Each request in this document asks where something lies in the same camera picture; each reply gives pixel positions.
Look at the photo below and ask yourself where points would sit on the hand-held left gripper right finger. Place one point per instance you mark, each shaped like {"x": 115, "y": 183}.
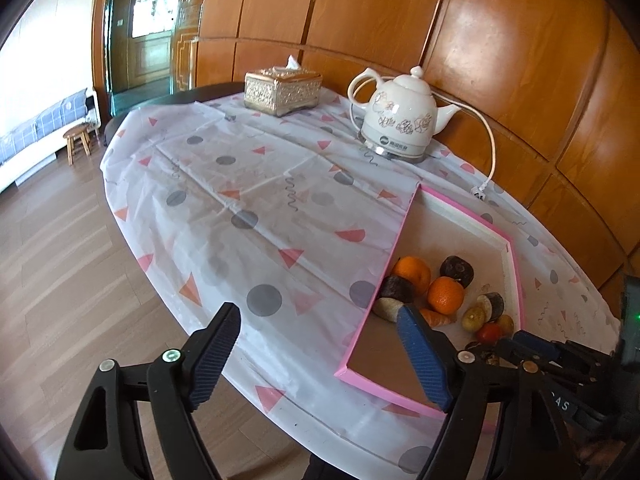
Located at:
{"x": 425, "y": 355}

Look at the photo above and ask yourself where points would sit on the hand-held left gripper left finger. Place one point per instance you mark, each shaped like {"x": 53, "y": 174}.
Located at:
{"x": 210, "y": 365}

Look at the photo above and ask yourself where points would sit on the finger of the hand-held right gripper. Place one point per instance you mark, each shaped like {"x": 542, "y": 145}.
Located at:
{"x": 505, "y": 349}
{"x": 537, "y": 340}

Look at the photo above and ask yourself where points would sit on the small red tomato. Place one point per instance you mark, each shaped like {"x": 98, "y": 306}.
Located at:
{"x": 489, "y": 333}

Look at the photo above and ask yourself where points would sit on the carrot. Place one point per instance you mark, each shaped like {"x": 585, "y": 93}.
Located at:
{"x": 439, "y": 318}

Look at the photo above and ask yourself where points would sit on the kiwi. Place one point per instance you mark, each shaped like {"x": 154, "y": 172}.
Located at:
{"x": 475, "y": 317}

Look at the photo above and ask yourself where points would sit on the dark cut root piece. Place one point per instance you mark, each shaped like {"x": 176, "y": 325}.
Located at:
{"x": 394, "y": 292}
{"x": 492, "y": 305}

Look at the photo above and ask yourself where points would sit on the orange with stem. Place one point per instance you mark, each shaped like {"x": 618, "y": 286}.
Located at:
{"x": 412, "y": 272}

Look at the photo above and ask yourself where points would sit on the dark brown round fruit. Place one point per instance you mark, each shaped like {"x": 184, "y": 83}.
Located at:
{"x": 457, "y": 270}

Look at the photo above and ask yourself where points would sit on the pink cardboard tray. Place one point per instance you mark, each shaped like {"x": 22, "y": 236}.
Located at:
{"x": 450, "y": 230}

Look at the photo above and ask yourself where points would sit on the patterned white tablecloth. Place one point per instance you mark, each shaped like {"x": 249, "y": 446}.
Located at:
{"x": 250, "y": 185}

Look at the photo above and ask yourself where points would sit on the silver kettle base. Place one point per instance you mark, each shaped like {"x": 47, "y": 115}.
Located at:
{"x": 390, "y": 152}

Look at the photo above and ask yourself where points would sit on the white floral ceramic kettle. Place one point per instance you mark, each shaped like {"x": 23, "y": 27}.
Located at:
{"x": 400, "y": 110}

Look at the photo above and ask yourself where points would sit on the small wooden stool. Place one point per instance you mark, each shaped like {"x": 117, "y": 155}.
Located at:
{"x": 80, "y": 137}

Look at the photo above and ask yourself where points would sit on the ornate silver tissue box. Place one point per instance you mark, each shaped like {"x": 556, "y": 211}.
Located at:
{"x": 282, "y": 92}

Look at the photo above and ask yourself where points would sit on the blue plaid sofa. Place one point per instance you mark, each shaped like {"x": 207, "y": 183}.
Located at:
{"x": 30, "y": 130}

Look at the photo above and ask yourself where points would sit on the white tissue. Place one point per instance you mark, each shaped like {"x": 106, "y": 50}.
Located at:
{"x": 292, "y": 63}

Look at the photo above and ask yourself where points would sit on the wooden door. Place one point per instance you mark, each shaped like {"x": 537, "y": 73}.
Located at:
{"x": 150, "y": 35}

